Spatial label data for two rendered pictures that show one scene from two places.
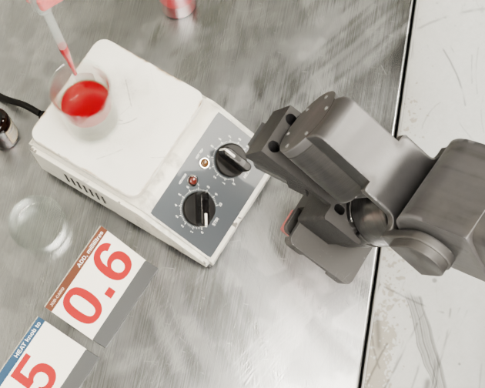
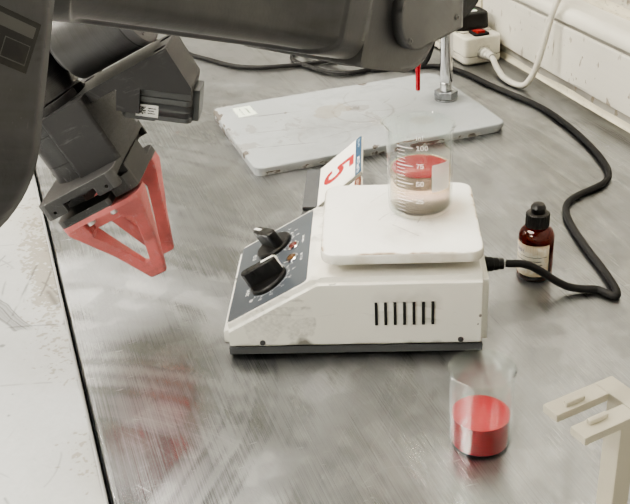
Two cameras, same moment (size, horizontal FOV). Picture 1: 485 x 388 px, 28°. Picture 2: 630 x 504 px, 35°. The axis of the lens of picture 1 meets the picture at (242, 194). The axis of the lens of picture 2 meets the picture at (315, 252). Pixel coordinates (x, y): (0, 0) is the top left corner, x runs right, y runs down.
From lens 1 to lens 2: 1.06 m
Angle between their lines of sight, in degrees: 77
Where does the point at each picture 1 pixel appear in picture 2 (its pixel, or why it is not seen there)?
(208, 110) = (317, 274)
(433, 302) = not seen: outside the picture
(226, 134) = (286, 283)
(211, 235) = (252, 252)
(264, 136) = (182, 53)
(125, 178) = (348, 191)
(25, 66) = (582, 320)
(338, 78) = (202, 454)
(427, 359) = not seen: outside the picture
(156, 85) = (381, 243)
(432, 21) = not seen: outside the picture
